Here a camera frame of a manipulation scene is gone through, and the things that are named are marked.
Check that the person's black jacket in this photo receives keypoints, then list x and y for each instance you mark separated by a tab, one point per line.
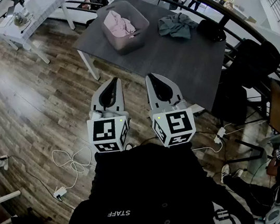
146	187

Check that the glass bowl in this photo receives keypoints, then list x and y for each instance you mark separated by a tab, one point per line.
20	19

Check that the dark grey table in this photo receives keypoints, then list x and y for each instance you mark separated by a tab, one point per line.
174	61

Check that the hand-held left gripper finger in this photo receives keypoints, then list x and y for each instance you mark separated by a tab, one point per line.
120	98
96	100

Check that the pink garment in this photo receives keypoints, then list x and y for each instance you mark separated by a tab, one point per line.
118	24

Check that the white power adapter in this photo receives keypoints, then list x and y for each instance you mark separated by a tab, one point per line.
60	193

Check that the grey fabric storage bin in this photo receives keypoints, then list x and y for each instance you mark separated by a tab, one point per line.
129	44

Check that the dark curved railing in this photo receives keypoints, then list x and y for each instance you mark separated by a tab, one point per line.
248	29

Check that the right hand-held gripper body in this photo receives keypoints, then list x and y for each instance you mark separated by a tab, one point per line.
178	123

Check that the grey-green garment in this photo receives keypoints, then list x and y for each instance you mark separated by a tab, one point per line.
175	26

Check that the black chair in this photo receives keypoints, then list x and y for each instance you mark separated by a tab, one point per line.
251	64

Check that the person's left forearm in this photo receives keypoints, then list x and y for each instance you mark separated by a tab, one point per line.
116	165

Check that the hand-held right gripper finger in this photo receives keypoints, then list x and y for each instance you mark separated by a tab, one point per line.
152	96
175	91

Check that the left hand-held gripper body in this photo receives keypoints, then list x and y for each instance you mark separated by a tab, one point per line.
106	133

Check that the white power strip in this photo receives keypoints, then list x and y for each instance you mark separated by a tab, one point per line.
220	134

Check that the person's right forearm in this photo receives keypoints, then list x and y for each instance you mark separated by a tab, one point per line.
169	157

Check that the black garment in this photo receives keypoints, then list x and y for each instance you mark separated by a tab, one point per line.
210	30

